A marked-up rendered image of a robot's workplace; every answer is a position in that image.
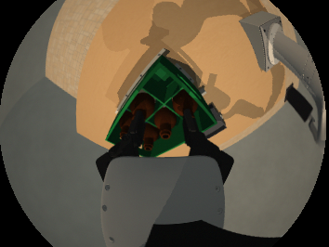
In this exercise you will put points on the green crate with dividers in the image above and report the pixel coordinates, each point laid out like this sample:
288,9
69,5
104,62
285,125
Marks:
162,87

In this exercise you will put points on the brown glass bottle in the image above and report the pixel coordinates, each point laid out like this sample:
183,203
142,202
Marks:
181,101
165,120
151,135
125,122
143,102

